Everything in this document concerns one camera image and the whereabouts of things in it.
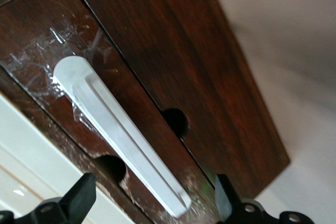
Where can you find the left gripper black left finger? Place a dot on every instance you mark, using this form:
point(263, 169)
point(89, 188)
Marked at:
point(71, 203)

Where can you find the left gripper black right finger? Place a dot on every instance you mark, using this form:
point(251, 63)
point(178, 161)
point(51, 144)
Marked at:
point(228, 208)

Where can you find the plain dark wooden drawer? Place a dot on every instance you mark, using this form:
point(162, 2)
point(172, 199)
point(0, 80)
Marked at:
point(183, 51)

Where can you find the cream white box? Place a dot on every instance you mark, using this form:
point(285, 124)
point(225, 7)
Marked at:
point(31, 142)

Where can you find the table cover sheet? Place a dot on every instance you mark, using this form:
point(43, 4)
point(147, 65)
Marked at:
point(302, 51)

